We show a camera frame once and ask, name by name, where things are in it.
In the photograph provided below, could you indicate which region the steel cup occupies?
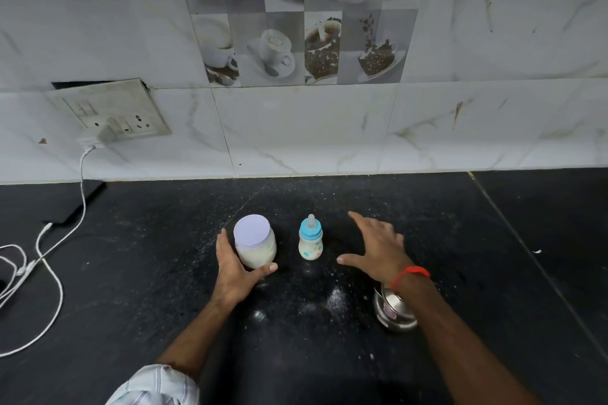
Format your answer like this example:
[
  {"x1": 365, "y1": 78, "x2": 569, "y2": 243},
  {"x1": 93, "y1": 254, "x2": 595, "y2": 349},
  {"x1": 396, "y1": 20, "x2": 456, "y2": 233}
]
[{"x1": 373, "y1": 283, "x2": 419, "y2": 334}]

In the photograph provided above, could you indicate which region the striped shirt sleeve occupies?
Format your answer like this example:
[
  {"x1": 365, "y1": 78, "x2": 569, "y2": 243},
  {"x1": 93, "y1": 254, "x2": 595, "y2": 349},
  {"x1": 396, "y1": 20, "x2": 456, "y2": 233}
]
[{"x1": 105, "y1": 364, "x2": 201, "y2": 405}]

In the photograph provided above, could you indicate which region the white charger plug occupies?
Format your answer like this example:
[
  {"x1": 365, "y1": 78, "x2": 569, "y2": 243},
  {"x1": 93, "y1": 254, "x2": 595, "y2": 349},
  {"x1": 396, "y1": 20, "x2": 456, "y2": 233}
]
[{"x1": 76, "y1": 127, "x2": 117, "y2": 150}]

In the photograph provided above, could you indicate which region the black smartphone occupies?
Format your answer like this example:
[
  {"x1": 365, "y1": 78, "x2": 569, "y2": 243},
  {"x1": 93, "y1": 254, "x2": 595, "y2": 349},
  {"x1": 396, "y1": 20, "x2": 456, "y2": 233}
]
[{"x1": 42, "y1": 180, "x2": 107, "y2": 226}]

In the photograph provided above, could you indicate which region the person's right forearm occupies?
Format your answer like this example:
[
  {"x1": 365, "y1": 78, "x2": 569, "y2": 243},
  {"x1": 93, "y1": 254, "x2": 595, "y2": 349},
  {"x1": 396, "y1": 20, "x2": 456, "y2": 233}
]
[{"x1": 393, "y1": 272, "x2": 544, "y2": 405}]

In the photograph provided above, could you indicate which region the white switch socket board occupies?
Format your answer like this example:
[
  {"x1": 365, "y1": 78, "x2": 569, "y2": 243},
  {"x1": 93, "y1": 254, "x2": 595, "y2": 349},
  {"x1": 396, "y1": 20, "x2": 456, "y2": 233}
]
[{"x1": 46, "y1": 78, "x2": 172, "y2": 141}]

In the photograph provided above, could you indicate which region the person's left forearm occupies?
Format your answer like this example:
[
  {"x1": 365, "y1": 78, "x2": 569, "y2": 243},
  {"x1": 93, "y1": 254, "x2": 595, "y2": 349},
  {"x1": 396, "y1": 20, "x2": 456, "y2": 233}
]
[{"x1": 156, "y1": 298, "x2": 237, "y2": 384}]

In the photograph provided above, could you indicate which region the white charging cable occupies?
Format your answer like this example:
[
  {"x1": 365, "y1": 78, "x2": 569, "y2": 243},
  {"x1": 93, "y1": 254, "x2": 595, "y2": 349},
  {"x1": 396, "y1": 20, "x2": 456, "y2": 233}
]
[{"x1": 0, "y1": 145, "x2": 97, "y2": 359}]

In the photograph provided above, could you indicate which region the white-lidded powder jar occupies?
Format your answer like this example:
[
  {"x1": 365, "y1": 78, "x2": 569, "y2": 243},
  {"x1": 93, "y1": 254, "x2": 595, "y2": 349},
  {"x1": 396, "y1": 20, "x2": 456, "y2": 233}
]
[{"x1": 233, "y1": 214, "x2": 277, "y2": 271}]

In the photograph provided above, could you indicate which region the blue-capped baby bottle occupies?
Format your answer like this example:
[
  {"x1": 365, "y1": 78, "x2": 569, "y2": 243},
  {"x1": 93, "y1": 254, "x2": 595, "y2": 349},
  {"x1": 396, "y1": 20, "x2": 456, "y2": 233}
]
[{"x1": 298, "y1": 214, "x2": 324, "y2": 261}]

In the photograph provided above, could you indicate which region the red wrist thread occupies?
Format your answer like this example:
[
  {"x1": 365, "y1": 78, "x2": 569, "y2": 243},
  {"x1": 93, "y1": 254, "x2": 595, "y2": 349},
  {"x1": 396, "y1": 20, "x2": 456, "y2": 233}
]
[{"x1": 389, "y1": 265, "x2": 431, "y2": 292}]

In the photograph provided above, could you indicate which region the person's left hand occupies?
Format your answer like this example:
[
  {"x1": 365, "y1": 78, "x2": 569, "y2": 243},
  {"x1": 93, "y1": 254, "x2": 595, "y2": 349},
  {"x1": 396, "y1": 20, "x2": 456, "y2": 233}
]
[{"x1": 211, "y1": 228, "x2": 279, "y2": 308}]

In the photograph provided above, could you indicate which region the person's right hand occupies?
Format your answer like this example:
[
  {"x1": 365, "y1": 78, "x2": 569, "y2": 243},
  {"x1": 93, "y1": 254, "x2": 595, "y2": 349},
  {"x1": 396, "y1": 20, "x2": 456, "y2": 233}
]
[{"x1": 337, "y1": 211, "x2": 415, "y2": 288}]

